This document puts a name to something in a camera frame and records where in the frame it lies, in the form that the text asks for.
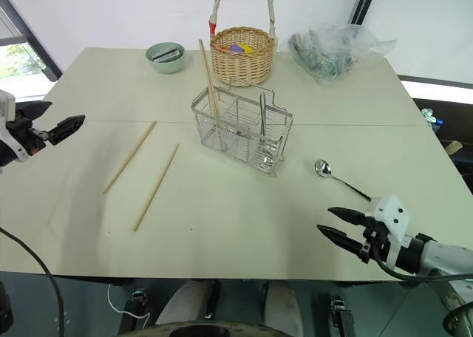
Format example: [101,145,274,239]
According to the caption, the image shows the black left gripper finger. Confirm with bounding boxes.
[16,101,53,122]
[47,114,86,146]

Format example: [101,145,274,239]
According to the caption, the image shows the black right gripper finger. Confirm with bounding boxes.
[316,223,366,259]
[327,205,371,228]

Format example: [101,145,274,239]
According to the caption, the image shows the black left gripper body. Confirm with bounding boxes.
[5,114,51,157]

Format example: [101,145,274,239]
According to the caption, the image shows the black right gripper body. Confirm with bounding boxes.
[356,215,392,267]

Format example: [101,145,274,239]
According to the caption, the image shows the metal spoon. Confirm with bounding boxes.
[314,159,372,202]

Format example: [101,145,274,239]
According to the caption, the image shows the wooden chopstick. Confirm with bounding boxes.
[102,120,158,195]
[197,38,219,117]
[201,47,222,117]
[132,142,181,233]

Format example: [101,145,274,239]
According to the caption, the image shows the black table leg clamp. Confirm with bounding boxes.
[329,295,356,337]
[121,287,149,333]

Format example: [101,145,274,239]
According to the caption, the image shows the white rounded robot foot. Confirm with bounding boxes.
[154,279,220,327]
[262,280,305,337]

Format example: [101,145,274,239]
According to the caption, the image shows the green ceramic bowl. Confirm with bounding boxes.
[144,41,186,75]

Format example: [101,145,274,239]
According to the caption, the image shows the metal block in bowl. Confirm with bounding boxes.
[151,47,183,64]

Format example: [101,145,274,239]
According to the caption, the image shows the blue capped bottle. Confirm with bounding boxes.
[420,107,445,135]

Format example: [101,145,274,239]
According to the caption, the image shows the black side shelf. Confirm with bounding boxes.
[410,98,473,196]

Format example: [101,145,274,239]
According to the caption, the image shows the clear plastic bag with items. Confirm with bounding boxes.
[287,22,397,87]

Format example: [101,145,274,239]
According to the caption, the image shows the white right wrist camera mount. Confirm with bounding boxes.
[368,194,412,270]

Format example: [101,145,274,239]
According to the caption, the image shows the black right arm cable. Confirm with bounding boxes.
[372,254,473,283]

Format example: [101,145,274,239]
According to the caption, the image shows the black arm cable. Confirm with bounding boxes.
[372,254,473,283]
[0,227,67,337]

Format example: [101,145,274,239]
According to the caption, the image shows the black window frame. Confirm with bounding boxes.
[0,0,64,83]

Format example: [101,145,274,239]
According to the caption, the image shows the metal utensil with slim handle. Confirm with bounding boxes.
[258,92,268,143]

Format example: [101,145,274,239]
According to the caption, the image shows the metal wire cutlery rack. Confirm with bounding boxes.
[190,77,296,178]

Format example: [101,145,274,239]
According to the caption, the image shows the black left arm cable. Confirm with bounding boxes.
[0,227,67,337]

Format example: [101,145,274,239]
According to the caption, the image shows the wicker basket with wrapped handle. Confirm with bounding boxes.
[208,0,279,88]

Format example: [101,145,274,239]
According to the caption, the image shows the thin white cable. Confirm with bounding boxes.
[107,282,151,320]

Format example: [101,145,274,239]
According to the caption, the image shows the black vertical post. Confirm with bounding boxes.
[348,0,381,26]

